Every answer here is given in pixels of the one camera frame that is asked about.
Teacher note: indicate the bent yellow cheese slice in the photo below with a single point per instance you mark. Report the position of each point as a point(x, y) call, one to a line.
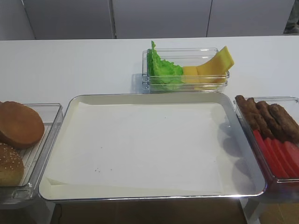
point(215, 70)

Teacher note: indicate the white parchment paper sheet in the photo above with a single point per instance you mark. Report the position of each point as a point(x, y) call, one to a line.
point(169, 147)

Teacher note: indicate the clear bin with greens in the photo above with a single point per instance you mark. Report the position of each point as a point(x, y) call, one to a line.
point(186, 59)

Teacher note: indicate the brown meat patty leftmost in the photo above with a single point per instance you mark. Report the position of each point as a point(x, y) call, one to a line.
point(248, 115)

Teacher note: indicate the clear bin with patties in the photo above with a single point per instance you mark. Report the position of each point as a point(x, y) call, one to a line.
point(256, 149)

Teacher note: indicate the clear bin with buns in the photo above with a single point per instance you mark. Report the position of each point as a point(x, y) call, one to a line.
point(35, 158)

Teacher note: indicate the plain brown bun half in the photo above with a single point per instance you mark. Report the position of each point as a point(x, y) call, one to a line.
point(20, 126)

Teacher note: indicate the red tomato slice rightmost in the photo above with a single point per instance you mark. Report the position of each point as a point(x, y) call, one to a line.
point(292, 155)

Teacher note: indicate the brown meat patty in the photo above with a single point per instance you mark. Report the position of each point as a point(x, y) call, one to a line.
point(272, 124)
point(248, 115)
point(263, 127)
point(285, 120)

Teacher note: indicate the red tomato slice leftmost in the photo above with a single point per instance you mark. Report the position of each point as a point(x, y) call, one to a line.
point(265, 152)

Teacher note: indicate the green lettuce leaf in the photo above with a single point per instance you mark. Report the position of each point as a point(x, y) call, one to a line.
point(164, 75)

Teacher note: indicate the brown meat patty rightmost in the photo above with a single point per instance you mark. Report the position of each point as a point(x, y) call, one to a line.
point(285, 120)

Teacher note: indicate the red tomato slice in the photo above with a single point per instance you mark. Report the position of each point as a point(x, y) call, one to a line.
point(292, 155)
point(276, 156)
point(283, 152)
point(265, 152)

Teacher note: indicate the flat yellow cheese slice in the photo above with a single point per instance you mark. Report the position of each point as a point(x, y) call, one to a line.
point(190, 77)

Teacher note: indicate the sesame bun top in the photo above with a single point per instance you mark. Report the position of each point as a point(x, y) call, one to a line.
point(11, 166)

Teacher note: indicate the silver metal tray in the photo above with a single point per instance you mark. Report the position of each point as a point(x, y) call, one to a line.
point(240, 174)

